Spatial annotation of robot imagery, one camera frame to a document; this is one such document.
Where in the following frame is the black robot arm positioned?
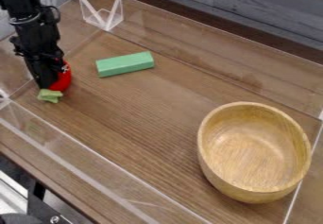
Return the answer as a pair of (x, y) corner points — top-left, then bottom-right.
(0, 0), (70, 91)

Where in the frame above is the clear acrylic barrier wall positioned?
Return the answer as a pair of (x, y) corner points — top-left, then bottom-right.
(0, 0), (323, 224)

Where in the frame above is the red plush strawberry toy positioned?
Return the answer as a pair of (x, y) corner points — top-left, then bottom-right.
(35, 61), (71, 103)

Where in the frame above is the green rectangular block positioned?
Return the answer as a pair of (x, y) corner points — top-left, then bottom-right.
(96, 51), (153, 78)

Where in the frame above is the wooden bowl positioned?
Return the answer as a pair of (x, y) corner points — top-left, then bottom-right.
(196, 101), (310, 203)

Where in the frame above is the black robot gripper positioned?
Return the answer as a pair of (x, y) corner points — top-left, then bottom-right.
(10, 20), (63, 89)

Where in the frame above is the clear acrylic corner bracket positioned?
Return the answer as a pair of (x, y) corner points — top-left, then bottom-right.
(79, 0), (124, 31)

